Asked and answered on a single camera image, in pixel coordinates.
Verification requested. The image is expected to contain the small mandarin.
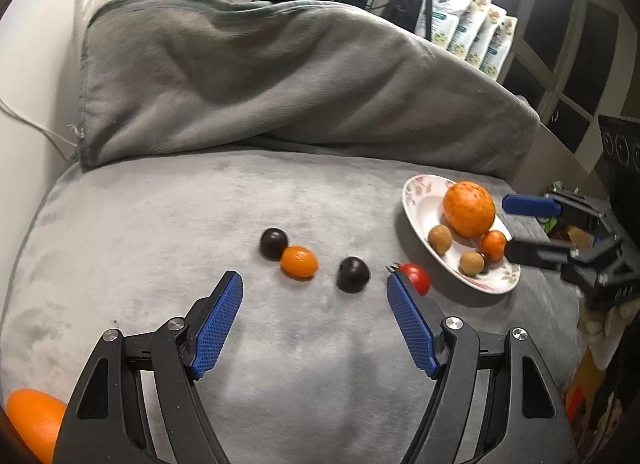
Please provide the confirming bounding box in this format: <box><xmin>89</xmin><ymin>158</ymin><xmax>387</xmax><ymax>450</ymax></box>
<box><xmin>480</xmin><ymin>230</ymin><xmax>508</xmax><ymax>263</ymax></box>

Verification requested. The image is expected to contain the brown longan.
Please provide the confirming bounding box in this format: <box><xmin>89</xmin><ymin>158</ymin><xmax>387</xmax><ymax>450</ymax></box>
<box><xmin>459</xmin><ymin>251</ymin><xmax>485</xmax><ymax>277</ymax></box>
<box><xmin>427</xmin><ymin>224</ymin><xmax>452</xmax><ymax>256</ymax></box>

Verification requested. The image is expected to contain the large rough orange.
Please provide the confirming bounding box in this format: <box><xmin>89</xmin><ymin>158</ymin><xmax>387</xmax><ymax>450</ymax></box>
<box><xmin>442</xmin><ymin>181</ymin><xmax>496</xmax><ymax>239</ymax></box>

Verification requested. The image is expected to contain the smooth orange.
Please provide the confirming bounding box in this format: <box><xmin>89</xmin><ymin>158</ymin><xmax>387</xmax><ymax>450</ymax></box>
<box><xmin>6</xmin><ymin>389</ymin><xmax>66</xmax><ymax>464</ymax></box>

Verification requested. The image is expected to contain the red cherry tomato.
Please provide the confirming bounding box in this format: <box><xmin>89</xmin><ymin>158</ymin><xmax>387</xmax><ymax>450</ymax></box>
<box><xmin>386</xmin><ymin>262</ymin><xmax>431</xmax><ymax>296</ymax></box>

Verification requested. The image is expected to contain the dark plum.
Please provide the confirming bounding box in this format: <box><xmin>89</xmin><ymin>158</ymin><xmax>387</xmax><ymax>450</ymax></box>
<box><xmin>259</xmin><ymin>228</ymin><xmax>288</xmax><ymax>261</ymax></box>
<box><xmin>336</xmin><ymin>257</ymin><xmax>371</xmax><ymax>294</ymax></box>

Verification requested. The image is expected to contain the small kumquat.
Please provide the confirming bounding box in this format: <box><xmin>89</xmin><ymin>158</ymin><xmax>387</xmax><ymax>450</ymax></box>
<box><xmin>280</xmin><ymin>246</ymin><xmax>319</xmax><ymax>280</ymax></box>

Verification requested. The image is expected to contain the floral white plate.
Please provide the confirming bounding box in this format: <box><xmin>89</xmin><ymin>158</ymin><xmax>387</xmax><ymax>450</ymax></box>
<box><xmin>401</xmin><ymin>175</ymin><xmax>521</xmax><ymax>295</ymax></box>

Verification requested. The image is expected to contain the floral refill pouch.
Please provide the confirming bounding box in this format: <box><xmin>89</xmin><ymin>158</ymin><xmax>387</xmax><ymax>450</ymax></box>
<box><xmin>480</xmin><ymin>16</ymin><xmax>518</xmax><ymax>80</ymax></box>
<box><xmin>414</xmin><ymin>0</ymin><xmax>472</xmax><ymax>49</ymax></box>
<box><xmin>447</xmin><ymin>0</ymin><xmax>492</xmax><ymax>60</ymax></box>
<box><xmin>465</xmin><ymin>4</ymin><xmax>506</xmax><ymax>68</ymax></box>

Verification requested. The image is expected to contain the grey seat cushion cover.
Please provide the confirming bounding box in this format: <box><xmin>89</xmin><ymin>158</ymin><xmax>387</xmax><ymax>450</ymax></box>
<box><xmin>1</xmin><ymin>150</ymin><xmax>584</xmax><ymax>463</ymax></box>

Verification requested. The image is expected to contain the grey blanket backrest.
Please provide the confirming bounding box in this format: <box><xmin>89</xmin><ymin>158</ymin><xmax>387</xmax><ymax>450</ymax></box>
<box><xmin>78</xmin><ymin>0</ymin><xmax>540</xmax><ymax>178</ymax></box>

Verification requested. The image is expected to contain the white cable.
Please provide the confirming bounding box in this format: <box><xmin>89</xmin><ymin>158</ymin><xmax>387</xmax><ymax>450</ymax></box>
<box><xmin>0</xmin><ymin>97</ymin><xmax>79</xmax><ymax>163</ymax></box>

